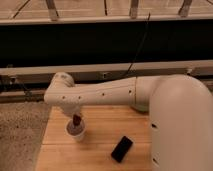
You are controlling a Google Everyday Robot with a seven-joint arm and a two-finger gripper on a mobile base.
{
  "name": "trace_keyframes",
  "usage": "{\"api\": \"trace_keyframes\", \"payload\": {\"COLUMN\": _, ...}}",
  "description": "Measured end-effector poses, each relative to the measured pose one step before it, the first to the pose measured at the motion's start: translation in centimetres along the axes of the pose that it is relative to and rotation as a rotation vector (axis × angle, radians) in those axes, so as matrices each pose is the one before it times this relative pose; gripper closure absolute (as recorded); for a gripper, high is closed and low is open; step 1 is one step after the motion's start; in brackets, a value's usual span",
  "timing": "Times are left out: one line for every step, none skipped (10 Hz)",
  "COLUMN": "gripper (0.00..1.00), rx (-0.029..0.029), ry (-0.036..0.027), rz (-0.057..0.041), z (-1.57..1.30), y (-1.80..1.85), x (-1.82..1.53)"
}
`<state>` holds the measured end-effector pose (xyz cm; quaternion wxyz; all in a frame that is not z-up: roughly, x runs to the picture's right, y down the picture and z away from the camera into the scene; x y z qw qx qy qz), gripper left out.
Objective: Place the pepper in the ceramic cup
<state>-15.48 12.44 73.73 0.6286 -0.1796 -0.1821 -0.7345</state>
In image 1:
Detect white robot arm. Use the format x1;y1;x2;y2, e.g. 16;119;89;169
44;72;213;171

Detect black cable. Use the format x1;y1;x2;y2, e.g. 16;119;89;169
120;12;152;79

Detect white ceramic cup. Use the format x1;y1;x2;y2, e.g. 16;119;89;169
66;121;85;142

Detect black rectangular block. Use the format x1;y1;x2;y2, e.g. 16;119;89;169
111;136;133;163

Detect metal frame rail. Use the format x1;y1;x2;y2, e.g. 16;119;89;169
0;60;213;83

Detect dark red pepper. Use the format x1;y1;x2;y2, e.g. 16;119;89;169
73;115;81;126

